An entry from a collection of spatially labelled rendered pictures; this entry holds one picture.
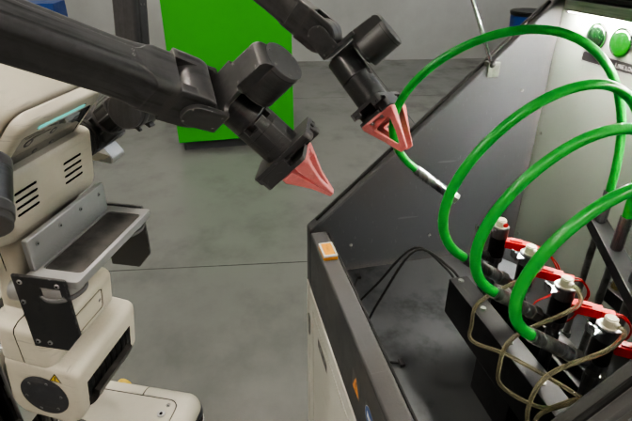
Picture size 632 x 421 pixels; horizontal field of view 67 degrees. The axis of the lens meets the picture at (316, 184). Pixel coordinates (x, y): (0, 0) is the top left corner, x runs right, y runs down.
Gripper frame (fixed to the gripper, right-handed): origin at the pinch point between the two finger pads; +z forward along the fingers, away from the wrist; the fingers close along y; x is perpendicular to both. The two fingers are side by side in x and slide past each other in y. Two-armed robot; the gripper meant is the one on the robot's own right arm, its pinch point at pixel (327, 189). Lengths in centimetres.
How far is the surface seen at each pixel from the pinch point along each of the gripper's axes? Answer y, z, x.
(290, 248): -106, 70, 161
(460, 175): 15.5, 9.3, -3.6
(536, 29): 35.8, 8.0, 15.6
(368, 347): -14.5, 24.1, -3.5
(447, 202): 11.8, 11.1, -4.1
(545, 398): 4.3, 38.6, -14.7
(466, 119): 18, 24, 41
